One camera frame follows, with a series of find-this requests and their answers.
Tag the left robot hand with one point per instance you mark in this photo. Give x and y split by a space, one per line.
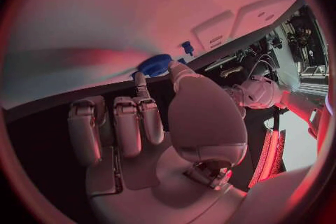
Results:
256 92

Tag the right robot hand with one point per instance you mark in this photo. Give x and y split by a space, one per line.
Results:
204 119

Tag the blue gear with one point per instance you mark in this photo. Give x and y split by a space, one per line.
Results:
154 65

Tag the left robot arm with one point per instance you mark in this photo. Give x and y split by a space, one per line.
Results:
301 110

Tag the white task board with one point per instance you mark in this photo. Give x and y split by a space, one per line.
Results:
105 7

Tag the blue block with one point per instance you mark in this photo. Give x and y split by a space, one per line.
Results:
182 60
187 46

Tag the workshop equipment rack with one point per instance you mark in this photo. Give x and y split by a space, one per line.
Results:
301 43

